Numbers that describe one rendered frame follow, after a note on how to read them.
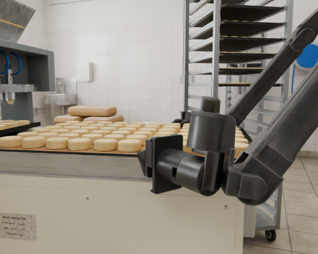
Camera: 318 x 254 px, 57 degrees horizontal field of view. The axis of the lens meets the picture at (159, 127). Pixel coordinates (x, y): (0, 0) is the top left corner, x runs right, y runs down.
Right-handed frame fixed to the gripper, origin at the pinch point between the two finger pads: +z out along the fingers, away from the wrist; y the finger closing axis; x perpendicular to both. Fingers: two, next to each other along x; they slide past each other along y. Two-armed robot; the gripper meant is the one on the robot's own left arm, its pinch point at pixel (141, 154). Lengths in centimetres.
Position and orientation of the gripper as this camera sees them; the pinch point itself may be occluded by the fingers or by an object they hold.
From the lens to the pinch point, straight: 60.5
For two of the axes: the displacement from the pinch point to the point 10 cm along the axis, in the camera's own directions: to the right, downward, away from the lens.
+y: 0.0, 9.9, 1.3
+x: 8.1, -0.8, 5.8
